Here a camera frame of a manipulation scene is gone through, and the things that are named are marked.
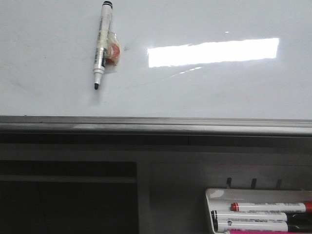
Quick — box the white black-tipped whiteboard marker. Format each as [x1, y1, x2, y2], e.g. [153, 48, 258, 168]
[93, 0, 120, 90]

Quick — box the white whiteboard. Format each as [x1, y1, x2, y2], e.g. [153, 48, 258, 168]
[0, 0, 312, 119]

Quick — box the white marker tray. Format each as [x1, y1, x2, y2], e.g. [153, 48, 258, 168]
[205, 188, 312, 234]

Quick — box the lower black capped white marker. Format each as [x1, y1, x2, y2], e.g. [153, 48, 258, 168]
[213, 220, 312, 233]

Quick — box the black capped white marker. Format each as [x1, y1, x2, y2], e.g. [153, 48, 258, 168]
[213, 220, 312, 233]
[210, 210, 312, 222]

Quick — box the upper black capped white marker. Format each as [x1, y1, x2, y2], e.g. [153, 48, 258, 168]
[210, 210, 312, 222]

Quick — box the red capped white marker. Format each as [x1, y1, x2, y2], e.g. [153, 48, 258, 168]
[230, 201, 312, 213]

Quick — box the pink marker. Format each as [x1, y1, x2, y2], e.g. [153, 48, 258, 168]
[225, 229, 312, 234]

